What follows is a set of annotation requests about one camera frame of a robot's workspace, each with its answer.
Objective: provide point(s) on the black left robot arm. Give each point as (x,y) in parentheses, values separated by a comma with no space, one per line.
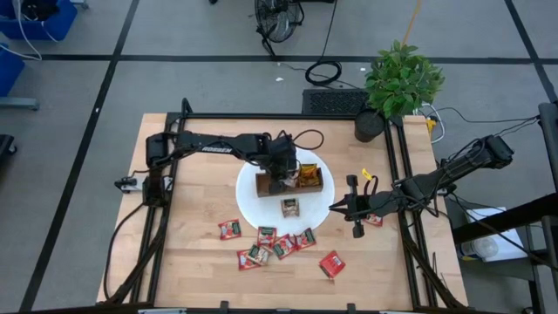
(209,144)

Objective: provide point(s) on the white round placemat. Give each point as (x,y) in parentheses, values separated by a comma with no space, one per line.
(261,209)

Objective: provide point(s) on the yellow tea packet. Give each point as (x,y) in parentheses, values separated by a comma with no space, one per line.
(308,178)
(308,172)
(308,166)
(308,183)

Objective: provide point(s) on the red tea packet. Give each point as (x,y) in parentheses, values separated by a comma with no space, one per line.
(266,236)
(243,261)
(284,245)
(332,264)
(375,220)
(306,238)
(229,229)

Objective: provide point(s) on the brown wooden compartment tray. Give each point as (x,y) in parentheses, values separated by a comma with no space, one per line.
(266,185)

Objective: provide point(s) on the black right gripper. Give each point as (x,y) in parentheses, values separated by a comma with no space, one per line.
(379,202)

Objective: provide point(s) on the yellow paper tag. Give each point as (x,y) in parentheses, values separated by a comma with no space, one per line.
(367,174)

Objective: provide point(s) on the grey floor bar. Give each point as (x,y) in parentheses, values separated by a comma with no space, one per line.
(17,103)

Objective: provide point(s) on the green plant in black pot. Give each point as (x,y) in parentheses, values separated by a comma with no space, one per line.
(401,80)

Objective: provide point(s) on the silver aluminium bracket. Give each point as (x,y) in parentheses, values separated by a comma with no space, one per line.
(161,311)

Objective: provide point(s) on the white box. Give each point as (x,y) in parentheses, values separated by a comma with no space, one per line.
(497,235)

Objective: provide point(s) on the blue plastic bin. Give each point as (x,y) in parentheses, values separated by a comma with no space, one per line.
(8,70)
(65,22)

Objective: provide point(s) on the black floor grille mat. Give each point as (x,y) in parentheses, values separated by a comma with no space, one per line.
(333,101)

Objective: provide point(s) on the black floor fan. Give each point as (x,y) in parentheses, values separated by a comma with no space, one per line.
(279,19)

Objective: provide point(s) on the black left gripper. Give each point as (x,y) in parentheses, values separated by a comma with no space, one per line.
(281,163)

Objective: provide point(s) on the beige tea packet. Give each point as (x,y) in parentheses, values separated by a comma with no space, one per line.
(260,255)
(290,182)
(290,207)

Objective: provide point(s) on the black frame clamp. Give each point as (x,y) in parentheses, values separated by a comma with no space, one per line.
(224,305)
(351,307)

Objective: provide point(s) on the black metal stand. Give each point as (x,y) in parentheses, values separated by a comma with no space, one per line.
(505,218)

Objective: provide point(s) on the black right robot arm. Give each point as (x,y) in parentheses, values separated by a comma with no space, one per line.
(457,168)

